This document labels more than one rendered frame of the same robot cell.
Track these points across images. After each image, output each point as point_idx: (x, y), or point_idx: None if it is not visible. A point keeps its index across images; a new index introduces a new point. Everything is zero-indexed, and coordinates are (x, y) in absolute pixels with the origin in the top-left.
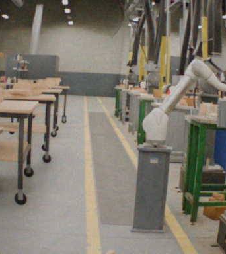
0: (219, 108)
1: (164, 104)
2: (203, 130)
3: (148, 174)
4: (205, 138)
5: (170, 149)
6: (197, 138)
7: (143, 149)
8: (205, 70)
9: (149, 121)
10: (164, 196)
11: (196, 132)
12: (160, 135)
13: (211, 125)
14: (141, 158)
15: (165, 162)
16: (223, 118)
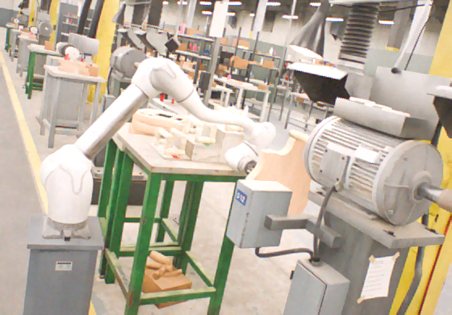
0: (242, 203)
1: (85, 139)
2: (156, 185)
3: (50, 291)
4: (157, 197)
5: (100, 242)
6: (131, 172)
7: (40, 246)
8: (182, 84)
9: (55, 185)
10: None
11: (129, 163)
12: (80, 213)
13: (172, 175)
14: (36, 262)
15: (88, 267)
16: (253, 229)
